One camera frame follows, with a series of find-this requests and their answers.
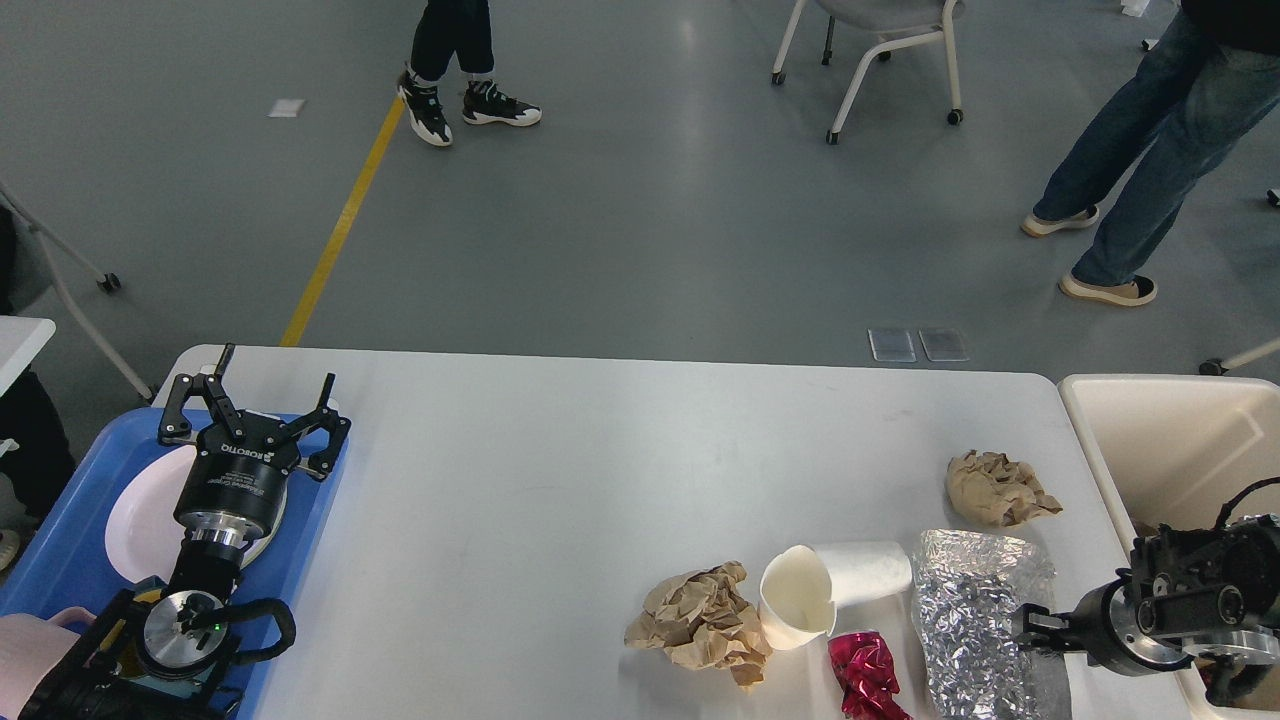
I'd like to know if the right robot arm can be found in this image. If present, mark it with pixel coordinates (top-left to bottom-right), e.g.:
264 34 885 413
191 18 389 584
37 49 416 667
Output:
1012 496 1279 705

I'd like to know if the chair caster right edge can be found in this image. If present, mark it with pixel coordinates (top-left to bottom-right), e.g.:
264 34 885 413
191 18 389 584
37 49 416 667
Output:
1198 338 1280 377

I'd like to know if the white paper cup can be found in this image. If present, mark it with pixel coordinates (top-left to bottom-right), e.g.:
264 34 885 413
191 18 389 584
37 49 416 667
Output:
759 541 913 651

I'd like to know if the person in blue jeans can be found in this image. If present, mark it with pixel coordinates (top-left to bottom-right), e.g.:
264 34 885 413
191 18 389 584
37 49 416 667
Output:
1021 1 1279 307

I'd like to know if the person in black pants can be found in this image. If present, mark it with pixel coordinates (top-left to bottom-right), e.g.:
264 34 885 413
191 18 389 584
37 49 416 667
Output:
397 1 541 149

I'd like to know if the red foil wrapper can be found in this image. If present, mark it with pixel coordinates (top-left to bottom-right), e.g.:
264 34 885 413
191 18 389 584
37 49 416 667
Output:
827 630 913 719

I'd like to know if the pink plate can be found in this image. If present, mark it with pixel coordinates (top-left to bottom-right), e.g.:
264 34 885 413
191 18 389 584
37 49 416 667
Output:
105 445 289 585

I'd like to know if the silver foil bag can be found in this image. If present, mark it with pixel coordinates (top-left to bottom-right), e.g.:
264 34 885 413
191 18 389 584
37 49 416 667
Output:
911 529 1073 719

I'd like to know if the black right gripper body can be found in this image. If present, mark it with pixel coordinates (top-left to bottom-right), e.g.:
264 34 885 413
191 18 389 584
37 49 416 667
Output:
1062 579 1192 676

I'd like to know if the pink mug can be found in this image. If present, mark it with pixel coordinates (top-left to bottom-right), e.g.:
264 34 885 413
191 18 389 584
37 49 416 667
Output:
1 606 96 719

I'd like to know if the white side table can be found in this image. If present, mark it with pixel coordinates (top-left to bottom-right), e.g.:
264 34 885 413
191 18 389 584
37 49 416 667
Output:
0 315 56 395

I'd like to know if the crumpled brown paper ball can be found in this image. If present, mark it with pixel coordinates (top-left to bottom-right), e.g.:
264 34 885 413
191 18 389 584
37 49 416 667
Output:
623 561 773 691

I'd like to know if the small brown paper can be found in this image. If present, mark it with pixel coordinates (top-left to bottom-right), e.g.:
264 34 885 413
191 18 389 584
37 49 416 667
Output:
945 450 1062 528

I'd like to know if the white rolling stand left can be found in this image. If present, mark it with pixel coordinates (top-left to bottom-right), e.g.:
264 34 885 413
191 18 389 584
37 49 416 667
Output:
1 183 156 404

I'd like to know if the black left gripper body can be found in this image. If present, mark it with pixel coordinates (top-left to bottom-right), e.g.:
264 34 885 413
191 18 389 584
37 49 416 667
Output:
173 439 301 551

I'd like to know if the light green plate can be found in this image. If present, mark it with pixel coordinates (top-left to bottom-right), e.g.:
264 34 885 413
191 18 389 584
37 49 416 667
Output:
125 520 282 585

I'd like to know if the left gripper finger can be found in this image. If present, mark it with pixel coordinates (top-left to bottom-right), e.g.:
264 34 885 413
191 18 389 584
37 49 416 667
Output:
156 343 241 451
270 373 351 483

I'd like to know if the beige plastic bin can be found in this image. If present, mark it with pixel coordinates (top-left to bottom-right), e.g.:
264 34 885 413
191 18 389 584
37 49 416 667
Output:
1059 375 1280 720

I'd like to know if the white office chair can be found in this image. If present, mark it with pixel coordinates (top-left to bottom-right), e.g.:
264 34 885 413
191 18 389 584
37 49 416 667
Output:
817 1 965 145

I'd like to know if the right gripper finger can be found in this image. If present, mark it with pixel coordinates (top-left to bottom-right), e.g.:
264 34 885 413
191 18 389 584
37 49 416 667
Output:
1012 603 1085 653

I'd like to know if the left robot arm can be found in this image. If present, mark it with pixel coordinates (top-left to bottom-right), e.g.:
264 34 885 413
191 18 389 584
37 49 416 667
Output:
3 346 351 719

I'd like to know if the person in dark clothes left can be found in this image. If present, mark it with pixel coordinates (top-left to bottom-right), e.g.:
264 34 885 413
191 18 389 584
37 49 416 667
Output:
0 210 76 573

